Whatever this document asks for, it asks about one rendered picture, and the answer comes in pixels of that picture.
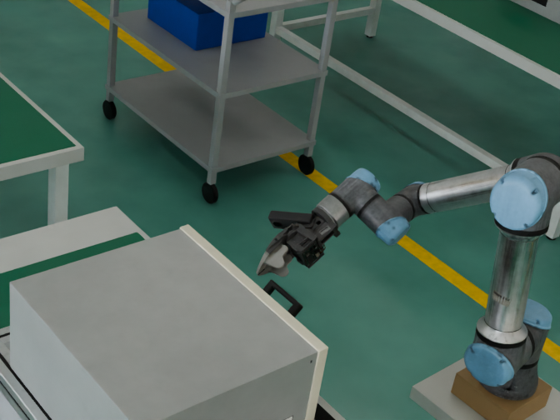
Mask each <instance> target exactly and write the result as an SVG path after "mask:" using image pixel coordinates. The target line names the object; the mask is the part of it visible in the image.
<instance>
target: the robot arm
mask: <svg viewBox="0 0 560 420"><path fill-rule="evenodd" d="M379 190H380V183H379V181H378V180H377V179H376V178H375V176H374V175H373V174H372V173H371V172H369V171H368V170H367V169H365V168H359V169H358V170H357V171H355V172H354V173H353V174H351V175H350V176H349V177H346V178H345V180H344V181H343V182H342V183H341V184H340V185H339V186H337V187H336V188H335V189H334V190H333V191H332V192H331V193H330V194H329V195H327V196H326V197H325V198H324V199H323V200H322V201H321V202H320V203H319V204H318V205H317V206H316V207H315V208H314V209H313V210H312V213H301V212H282V211H271V212H270V213H269V216H268V219H269V221H270V222H271V224H272V226H273V227H274V228H279V229H283V230H282V231H281V232H280V233H279V234H278V235H277V236H276V237H275V238H274V239H273V240H272V241H271V242H270V244H269V245H268V247H267V249H266V252H265V253H264V254H263V256H262V259H261V261H260V263H259V265H258V268H257V271H256V274H257V275H258V276H262V275H264V274H267V273H274V274H276V275H278V276H280V277H286V276H287V275H288V273H289V271H288V264H289V263H290V262H291V261H292V260H293V258H294V257H295V258H296V259H297V261H298V262H299V263H301V264H302V265H305V266H306V267H307V268H310V267H311V266H312V265H313V264H314V263H315V262H317V261H318V260H319V259H320V258H321V257H322V256H323V255H324V252H323V251H324V250H325V248H326V247H325V244H324V243H325V242H326V241H327V240H328V239H329V238H330V237H331V236H335V237H336V238H337V237H338V236H339V235H340V234H341V233H340V232H339V231H338V228H339V227H340V226H341V225H342V224H343V223H345V222H346V221H347V220H348V219H349V218H350V217H351V216H352V215H353V214H355V215H356V216H357V217H358V218H359V219H360V220H361V221H363V222H364V223H365V224H366V225H367V226H368V227H369V228H370V229H371V230H372V231H373V232H374V233H375V234H376V236H377V237H378V238H381V239H382V240H383V241H384V242H385V243H386V244H387V245H389V246H392V245H394V244H396V243H397V242H398V241H399V240H400V239H402V238H403V237H404V235H405V234H406V233H407V232H408V230H409V228H410V223H409V222H410V221H412V220H413V219H414V218H415V217H418V216H421V215H426V214H430V213H438V212H442V211H447V210H452V209H456V208H464V207H468V206H472V205H478V204H482V203H490V208H491V211H492V213H494V215H495V216H494V223H495V225H496V226H497V228H498V229H499V230H500V231H499V236H498V241H497V251H496V255H495V260H494V265H493V270H492V279H491V284H490V289H489V294H488V299H487V308H486V313H485V316H483V317H480V318H479V319H478V321H477V326H476V332H475V337H474V340H473V343H472V344H470V345H469V346H468V347H467V350H466V352H465V353H464V362H465V365H466V368H467V370H468V371H469V372H470V373H471V374H472V376H473V377H474V378H476V379H477V380H478V381H479V382H480V383H481V385H482V386H483V387H484V388H485V389H486V390H488V391H489V392H490V393H492V394H493V395H495V396H497V397H500V398H504V399H507V400H513V401H519V400H524V399H527V398H530V397H531V396H532V395H533V394H534V393H535V392H536V389H537V387H538V360H539V358H540V355H541V352H542V350H543V345H544V343H545V341H546V338H547V335H548V331H549V329H550V328H551V323H552V315H551V313H550V312H549V311H548V310H547V309H546V308H545V307H544V306H543V305H542V304H541V303H539V302H536V301H533V300H532V299H528V293H529V288H530V283H531V279H532V275H533V267H534V262H535V257H536V253H537V249H538V241H539V237H541V236H542V235H544V234H546V233H547V232H548V228H549V223H550V219H551V215H552V210H553V207H554V206H555V205H556V204H557V203H559V202H560V157H559V156H557V155H555V154H553V153H550V152H540V153H536V154H533V155H529V156H526V157H520V158H516V159H514V160H513V161H512V164H510V165H506V166H502V167H495V168H491V169H488V170H483V171H480V172H473V173H469V174H465V175H461V176H457V177H450V178H446V179H443V180H438V181H435V182H428V183H425V182H414V183H411V184H409V185H407V186H406V187H405V188H404V189H403V190H401V191H400V192H398V193H396V194H395V195H393V196H392V197H390V198H389V199H388V200H385V199H384V198H383V197H381V196H380V195H379V194H378V191H379ZM323 244H324V245H323ZM323 247H325V248H323ZM319 248H320V249H319ZM320 250H321V251H320Z"/></svg>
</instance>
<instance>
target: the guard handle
mask: <svg viewBox="0 0 560 420"><path fill-rule="evenodd" d="M275 289H276V290H277V291H278V292H279V293H281V294H282V295H283V296H284V297H285V298H286V299H287V300H288V301H289V302H290V303H291V304H292V306H291V307H290V308H289V309H288V312H289V313H290V314H291V315H292V316H294V317H296V316H297V315H298V313H299V312H300V311H301V310H302V309H303V305H302V304H300V303H299V302H298V301H297V300H296V299H294V298H293V297H292V296H291V295H290V294H288V293H287V292H286V291H285V290H284V289H283V288H281V287H280V286H279V285H278V284H277V283H275V282H274V281H273V280H270V281H269V282H268V283H267V285H266V286H265V287H264V288H263V291H264V292H266V293H267V294H268V295H269V296H270V295H271V294H272V293H273V291H274V290H275Z"/></svg>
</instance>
